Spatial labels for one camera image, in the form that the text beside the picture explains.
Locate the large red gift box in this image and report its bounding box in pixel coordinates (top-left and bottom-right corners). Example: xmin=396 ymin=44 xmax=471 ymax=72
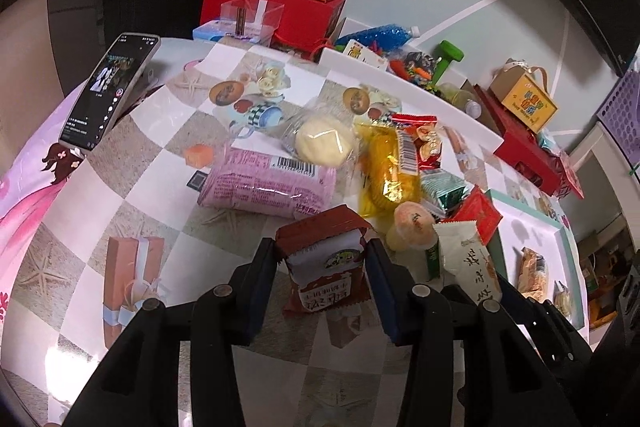
xmin=474 ymin=84 xmax=563 ymax=196

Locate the blue bead bottle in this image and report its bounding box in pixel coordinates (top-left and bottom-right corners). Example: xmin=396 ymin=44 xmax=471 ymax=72
xmin=335 ymin=24 xmax=421 ymax=51

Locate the brown bread packet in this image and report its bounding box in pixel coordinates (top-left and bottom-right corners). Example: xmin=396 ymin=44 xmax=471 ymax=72
xmin=518 ymin=247 xmax=549 ymax=303

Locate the white shelf unit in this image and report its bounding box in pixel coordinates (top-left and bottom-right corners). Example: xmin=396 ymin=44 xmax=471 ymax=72
xmin=564 ymin=122 xmax=639 ymax=249

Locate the orange jelly cup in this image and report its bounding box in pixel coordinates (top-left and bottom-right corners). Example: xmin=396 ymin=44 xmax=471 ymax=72
xmin=385 ymin=202 xmax=438 ymax=251

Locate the purple perforated basket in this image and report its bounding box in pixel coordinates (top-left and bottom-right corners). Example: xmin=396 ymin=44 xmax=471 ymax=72
xmin=596 ymin=69 xmax=640 ymax=167

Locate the green dumbbell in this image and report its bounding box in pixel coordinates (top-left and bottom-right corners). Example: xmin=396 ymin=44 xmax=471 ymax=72
xmin=433 ymin=40 xmax=464 ymax=83

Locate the white tray teal rim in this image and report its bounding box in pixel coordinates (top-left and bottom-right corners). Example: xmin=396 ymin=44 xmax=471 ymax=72
xmin=486 ymin=190 xmax=588 ymax=334

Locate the small snack in tray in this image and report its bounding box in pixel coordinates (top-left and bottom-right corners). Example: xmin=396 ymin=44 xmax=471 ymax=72
xmin=553 ymin=281 xmax=573 ymax=320

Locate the yellow cake packet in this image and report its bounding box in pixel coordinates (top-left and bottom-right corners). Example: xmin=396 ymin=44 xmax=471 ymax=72
xmin=356 ymin=124 xmax=421 ymax=218

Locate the dark red white packet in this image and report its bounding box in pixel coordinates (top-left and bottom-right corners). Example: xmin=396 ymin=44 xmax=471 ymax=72
xmin=276 ymin=205 xmax=371 ymax=317

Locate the white rice cracker packet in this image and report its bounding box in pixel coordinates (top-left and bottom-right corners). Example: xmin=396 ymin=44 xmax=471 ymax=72
xmin=434 ymin=221 xmax=502 ymax=305

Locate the clear plastic box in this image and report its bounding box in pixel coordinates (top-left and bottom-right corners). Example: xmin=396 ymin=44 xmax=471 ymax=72
xmin=219 ymin=0 xmax=284 ymax=32

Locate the red yellow snack bag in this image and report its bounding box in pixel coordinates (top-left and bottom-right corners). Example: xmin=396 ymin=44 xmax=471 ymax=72
xmin=392 ymin=113 xmax=442 ymax=171

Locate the green foil snack packet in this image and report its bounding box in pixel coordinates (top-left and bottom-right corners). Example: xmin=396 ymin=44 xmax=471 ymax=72
xmin=420 ymin=168 xmax=470 ymax=218

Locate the smartphone on stand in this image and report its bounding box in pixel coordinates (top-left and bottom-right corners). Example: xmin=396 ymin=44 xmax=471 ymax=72
xmin=58 ymin=32 xmax=160 ymax=154

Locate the long red foil packet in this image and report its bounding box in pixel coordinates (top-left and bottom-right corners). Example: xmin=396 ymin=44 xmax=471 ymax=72
xmin=445 ymin=186 xmax=502 ymax=246

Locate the white cardboard storage box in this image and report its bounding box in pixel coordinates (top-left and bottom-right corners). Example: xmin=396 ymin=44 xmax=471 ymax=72
xmin=319 ymin=44 xmax=503 ymax=152

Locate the blue tissue pack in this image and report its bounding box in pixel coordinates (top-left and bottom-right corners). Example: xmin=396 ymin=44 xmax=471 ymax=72
xmin=192 ymin=20 xmax=274 ymax=46

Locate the yellow children's day gift box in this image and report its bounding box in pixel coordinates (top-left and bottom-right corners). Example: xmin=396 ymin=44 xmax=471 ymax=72
xmin=489 ymin=60 xmax=558 ymax=133

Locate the red patterned lidded box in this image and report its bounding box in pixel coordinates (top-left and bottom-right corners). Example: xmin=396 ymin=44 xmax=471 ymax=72
xmin=554 ymin=150 xmax=584 ymax=199

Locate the colourful toy pile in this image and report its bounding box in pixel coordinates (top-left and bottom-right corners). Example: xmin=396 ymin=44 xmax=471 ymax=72
xmin=388 ymin=49 xmax=436 ymax=90

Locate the pale bun clear wrapper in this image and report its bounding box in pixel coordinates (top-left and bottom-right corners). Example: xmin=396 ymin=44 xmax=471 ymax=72
xmin=281 ymin=108 xmax=357 ymax=168

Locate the pink snack pack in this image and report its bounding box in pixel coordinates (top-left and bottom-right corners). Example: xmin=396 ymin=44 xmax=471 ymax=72
xmin=198 ymin=147 xmax=336 ymax=220

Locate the red box under orange box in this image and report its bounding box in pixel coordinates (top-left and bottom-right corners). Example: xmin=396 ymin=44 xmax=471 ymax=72
xmin=200 ymin=0 xmax=346 ymax=53

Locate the playing card box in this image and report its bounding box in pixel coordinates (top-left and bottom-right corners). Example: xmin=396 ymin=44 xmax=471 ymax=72
xmin=343 ymin=39 xmax=388 ymax=70

